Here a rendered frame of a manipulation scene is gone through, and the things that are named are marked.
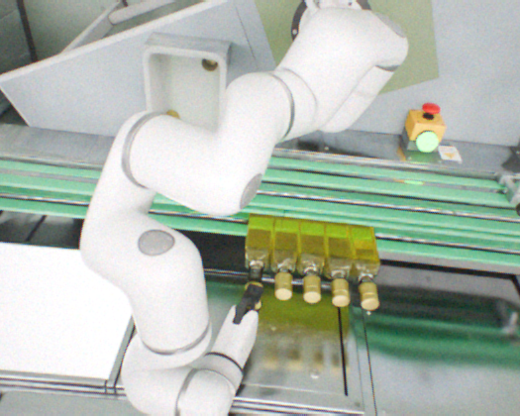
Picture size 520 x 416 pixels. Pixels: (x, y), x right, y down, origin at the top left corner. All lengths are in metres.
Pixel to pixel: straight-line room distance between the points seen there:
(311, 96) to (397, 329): 0.71
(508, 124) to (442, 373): 0.59
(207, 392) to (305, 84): 0.42
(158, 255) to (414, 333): 0.80
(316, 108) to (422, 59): 0.47
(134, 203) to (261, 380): 0.53
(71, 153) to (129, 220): 0.70
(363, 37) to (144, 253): 0.34
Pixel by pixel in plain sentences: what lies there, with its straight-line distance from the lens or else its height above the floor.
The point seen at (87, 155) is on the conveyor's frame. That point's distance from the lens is 1.18.
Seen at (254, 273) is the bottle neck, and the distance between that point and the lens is 0.93.
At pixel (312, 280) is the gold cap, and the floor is 1.13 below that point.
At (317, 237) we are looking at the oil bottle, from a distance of 1.01.
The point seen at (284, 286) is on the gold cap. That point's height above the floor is 1.16.
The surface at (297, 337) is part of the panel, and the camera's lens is 1.02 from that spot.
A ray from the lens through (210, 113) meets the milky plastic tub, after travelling 1.13.
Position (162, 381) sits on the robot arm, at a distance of 0.69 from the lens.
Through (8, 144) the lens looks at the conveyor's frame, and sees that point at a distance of 1.27.
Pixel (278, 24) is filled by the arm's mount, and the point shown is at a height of 0.84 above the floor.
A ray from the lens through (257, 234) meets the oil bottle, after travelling 0.99.
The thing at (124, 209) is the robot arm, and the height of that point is 1.37.
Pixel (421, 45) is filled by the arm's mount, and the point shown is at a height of 0.84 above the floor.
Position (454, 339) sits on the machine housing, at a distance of 1.18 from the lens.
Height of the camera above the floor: 1.75
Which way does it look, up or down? 50 degrees down
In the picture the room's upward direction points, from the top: 174 degrees counter-clockwise
